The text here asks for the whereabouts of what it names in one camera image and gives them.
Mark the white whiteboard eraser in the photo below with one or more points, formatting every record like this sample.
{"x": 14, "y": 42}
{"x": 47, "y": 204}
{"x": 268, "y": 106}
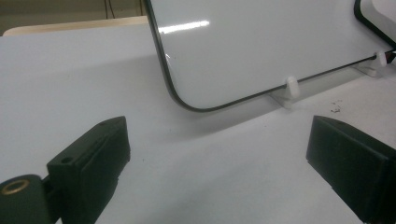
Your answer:
{"x": 381, "y": 15}

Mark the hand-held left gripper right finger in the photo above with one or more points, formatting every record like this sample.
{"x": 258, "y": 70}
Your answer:
{"x": 355, "y": 161}

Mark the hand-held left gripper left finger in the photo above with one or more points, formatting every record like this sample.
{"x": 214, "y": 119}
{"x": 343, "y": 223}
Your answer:
{"x": 90, "y": 161}

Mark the white whiteboard stand clip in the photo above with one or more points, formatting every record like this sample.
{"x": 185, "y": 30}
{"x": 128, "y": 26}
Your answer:
{"x": 375, "y": 63}
{"x": 292, "y": 88}

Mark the wooden table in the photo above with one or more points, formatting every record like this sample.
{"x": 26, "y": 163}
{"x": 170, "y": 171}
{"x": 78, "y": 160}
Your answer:
{"x": 77, "y": 25}

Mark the white whiteboard with black rim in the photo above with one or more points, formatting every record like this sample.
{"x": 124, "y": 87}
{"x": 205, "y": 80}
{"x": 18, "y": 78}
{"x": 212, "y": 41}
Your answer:
{"x": 249, "y": 53}

